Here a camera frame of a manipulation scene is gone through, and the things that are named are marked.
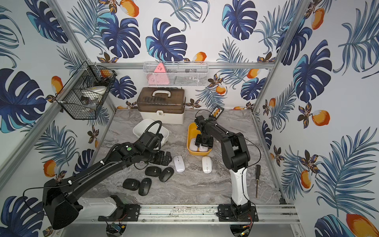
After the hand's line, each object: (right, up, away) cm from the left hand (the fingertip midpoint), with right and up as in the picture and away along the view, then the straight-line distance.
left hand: (165, 156), depth 76 cm
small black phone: (+34, +26, +41) cm, 60 cm away
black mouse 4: (-13, -18, +6) cm, 23 cm away
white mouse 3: (+14, +2, +20) cm, 25 cm away
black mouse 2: (-1, -13, +10) cm, 16 cm away
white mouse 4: (+21, +1, +19) cm, 28 cm away
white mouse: (+6, -7, +14) cm, 17 cm away
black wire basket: (-46, +33, +5) cm, 56 cm away
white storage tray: (-19, +16, +32) cm, 40 cm away
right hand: (+21, +3, +21) cm, 30 cm away
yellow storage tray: (+14, +10, +30) cm, 35 cm away
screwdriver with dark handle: (+53, -10, +11) cm, 55 cm away
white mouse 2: (+23, -8, +14) cm, 28 cm away
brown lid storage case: (-4, +30, +20) cm, 36 cm away
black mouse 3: (-20, -17, +6) cm, 27 cm away
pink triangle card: (-6, +45, +13) cm, 48 cm away
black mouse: (-9, -11, +10) cm, 17 cm away
